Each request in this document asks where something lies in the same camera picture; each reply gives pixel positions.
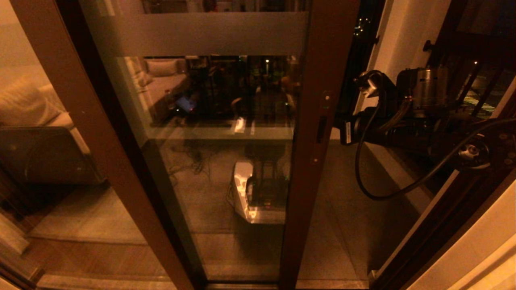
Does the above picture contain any brown framed sliding glass door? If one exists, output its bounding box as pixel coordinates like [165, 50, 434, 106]
[79, 0, 361, 288]

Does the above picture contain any black camera cable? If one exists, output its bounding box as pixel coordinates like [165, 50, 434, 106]
[354, 81, 516, 201]

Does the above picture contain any dark front-load washing machine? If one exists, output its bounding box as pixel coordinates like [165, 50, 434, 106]
[0, 127, 107, 210]

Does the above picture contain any brown framed fixed glass panel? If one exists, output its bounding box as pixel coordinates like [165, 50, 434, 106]
[0, 0, 208, 290]

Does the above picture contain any recessed metal door handle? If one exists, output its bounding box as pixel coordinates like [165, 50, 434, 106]
[310, 91, 334, 166]

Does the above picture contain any dark metal floor track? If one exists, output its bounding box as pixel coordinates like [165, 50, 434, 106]
[204, 282, 371, 290]

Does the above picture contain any dark brown door jamb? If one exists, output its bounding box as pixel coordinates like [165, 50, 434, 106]
[369, 87, 516, 290]

